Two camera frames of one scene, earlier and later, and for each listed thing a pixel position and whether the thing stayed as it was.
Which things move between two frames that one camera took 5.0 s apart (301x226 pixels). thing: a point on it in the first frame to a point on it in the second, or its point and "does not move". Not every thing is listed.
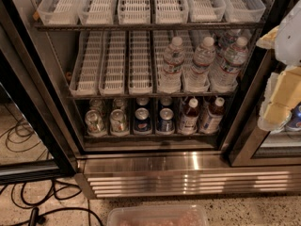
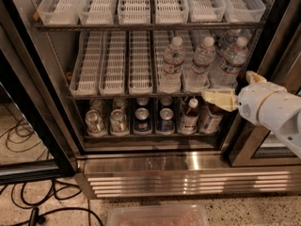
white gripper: (291, 41) to (253, 102)
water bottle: (225, 78) does not move
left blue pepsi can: (142, 124) does not move
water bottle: (174, 61) does not move
